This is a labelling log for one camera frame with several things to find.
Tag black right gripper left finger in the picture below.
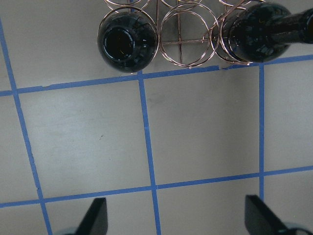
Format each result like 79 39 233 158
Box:
74 198 108 235

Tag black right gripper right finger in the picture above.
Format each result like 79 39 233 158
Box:
245 195 293 235

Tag dark wine bottle in basket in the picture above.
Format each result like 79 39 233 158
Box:
97 12 158 73

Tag dark wine bottle under handle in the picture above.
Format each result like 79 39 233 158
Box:
223 2 313 63

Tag copper wire bottle basket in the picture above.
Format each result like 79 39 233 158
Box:
101 0 252 72

